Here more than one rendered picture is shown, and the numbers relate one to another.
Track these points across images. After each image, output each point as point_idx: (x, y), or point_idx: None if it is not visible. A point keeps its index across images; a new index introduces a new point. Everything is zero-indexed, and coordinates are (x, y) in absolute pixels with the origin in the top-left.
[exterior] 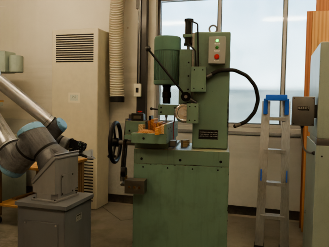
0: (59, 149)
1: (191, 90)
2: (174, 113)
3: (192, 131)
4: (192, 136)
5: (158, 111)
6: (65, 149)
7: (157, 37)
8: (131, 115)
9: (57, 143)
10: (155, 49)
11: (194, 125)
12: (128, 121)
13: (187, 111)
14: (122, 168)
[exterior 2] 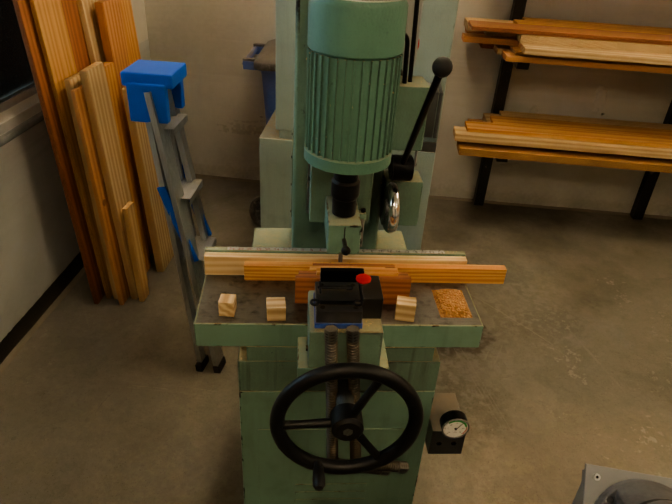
0: (667, 489)
1: (421, 148)
2: (363, 225)
3: (376, 237)
4: (375, 247)
5: (359, 243)
6: (639, 483)
7: (400, 11)
8: (382, 303)
9: (655, 498)
10: (388, 56)
11: (378, 223)
12: (382, 327)
13: (420, 198)
14: (465, 417)
